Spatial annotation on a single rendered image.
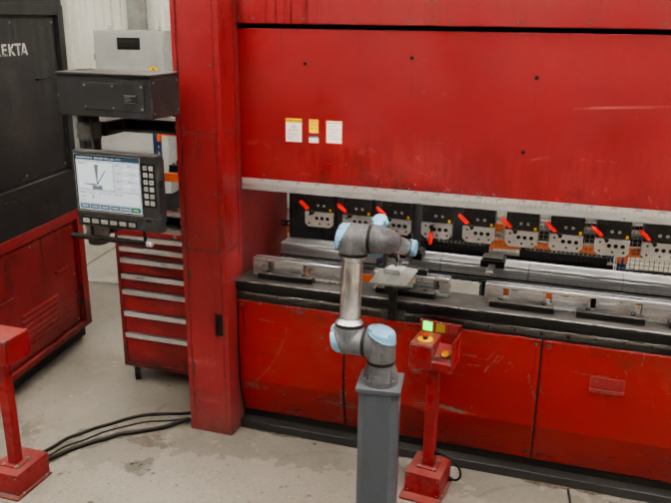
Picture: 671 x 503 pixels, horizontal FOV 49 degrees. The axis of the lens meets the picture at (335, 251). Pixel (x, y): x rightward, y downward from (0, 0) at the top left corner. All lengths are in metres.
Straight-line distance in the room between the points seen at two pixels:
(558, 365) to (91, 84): 2.49
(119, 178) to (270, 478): 1.64
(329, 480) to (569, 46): 2.32
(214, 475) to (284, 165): 1.59
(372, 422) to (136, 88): 1.75
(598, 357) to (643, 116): 1.10
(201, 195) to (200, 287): 0.50
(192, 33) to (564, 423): 2.55
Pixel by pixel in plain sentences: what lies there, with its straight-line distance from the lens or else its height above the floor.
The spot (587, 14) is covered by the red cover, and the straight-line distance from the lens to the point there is 3.42.
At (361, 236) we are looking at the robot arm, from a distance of 2.88.
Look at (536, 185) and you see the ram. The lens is 3.51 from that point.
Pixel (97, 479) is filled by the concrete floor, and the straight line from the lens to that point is 4.01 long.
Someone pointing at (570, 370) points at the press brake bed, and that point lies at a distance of 3.68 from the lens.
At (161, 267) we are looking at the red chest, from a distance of 4.45.
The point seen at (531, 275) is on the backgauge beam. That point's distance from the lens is 3.91.
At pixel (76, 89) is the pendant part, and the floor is 1.87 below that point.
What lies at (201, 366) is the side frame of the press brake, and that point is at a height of 0.39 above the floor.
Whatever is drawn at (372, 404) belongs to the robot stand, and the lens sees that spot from 3.05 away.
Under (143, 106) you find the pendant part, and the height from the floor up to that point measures 1.81.
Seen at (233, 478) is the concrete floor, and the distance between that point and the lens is 3.89.
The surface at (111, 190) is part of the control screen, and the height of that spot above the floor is 1.43.
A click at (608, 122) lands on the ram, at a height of 1.77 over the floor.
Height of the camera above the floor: 2.19
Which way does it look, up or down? 17 degrees down
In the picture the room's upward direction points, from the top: 1 degrees clockwise
